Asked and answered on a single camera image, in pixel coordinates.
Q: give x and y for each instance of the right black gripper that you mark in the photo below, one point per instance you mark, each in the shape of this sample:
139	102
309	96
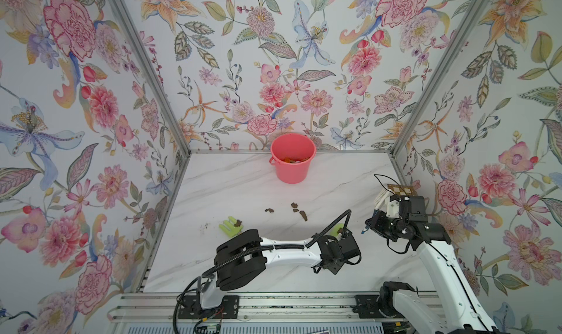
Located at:
377	226

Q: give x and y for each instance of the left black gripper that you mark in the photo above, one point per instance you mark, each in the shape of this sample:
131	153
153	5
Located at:
342	261

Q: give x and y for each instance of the green trowel wooden handle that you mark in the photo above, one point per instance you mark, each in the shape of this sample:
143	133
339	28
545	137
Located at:
337	231

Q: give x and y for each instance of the white blue brush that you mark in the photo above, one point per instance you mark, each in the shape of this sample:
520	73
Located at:
378	203

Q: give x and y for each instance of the green hand rake wooden handle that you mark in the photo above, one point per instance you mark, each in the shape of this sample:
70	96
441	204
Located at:
231	227

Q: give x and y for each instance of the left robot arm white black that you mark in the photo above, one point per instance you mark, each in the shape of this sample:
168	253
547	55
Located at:
243	258

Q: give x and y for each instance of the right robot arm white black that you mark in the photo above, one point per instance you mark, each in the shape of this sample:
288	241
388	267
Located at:
463	312

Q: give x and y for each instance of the pink plastic bucket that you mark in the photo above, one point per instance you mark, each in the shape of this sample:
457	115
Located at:
291	156

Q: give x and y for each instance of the brown white chessboard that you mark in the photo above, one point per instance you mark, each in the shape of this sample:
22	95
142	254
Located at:
402	190

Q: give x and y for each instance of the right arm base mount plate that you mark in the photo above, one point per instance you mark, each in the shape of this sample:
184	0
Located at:
371	307

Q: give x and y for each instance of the aluminium rail frame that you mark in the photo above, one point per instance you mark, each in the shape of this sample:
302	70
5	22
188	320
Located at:
259	312

